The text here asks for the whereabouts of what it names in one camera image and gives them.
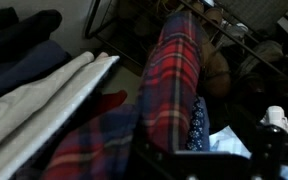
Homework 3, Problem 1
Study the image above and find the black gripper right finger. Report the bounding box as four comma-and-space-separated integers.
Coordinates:
250, 124, 288, 180

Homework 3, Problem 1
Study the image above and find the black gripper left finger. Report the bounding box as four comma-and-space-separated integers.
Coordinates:
127, 133, 177, 180

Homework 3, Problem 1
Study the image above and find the brown leather boot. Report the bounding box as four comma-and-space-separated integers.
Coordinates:
198, 38, 232, 98

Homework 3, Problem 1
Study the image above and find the white shoe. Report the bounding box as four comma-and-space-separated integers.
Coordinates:
259, 105, 288, 137

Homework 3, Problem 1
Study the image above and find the pale blue checked shirt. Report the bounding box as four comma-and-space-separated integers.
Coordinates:
208, 124, 252, 159

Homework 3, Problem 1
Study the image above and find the blue dotted garment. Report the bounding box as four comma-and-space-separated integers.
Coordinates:
185, 96, 212, 153

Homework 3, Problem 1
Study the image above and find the red cloth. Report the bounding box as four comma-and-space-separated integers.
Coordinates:
93, 89, 128, 118

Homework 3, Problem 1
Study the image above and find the red plaid shirt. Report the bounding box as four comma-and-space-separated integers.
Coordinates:
17, 11, 207, 180

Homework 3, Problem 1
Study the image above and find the grey shoe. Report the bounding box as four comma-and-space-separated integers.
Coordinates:
243, 39, 285, 68

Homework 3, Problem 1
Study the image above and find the white ribbed garment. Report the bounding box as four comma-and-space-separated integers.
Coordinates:
0, 54, 121, 180

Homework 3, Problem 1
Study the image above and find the white sneaker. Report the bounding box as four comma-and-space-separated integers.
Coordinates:
222, 19, 250, 39

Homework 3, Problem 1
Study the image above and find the beige garment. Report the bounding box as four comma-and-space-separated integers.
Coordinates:
0, 50, 96, 158

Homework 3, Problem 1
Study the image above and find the brown slip-on shoe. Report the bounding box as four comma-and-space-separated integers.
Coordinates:
203, 7, 224, 25

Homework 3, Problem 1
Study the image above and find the dark metal shoe rack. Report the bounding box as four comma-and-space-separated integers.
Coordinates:
83, 0, 288, 79

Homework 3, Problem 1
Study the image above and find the navy garment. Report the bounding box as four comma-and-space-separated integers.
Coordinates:
0, 39, 72, 106

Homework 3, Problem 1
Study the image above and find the black hanging garment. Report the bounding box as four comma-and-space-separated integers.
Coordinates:
0, 7, 63, 64

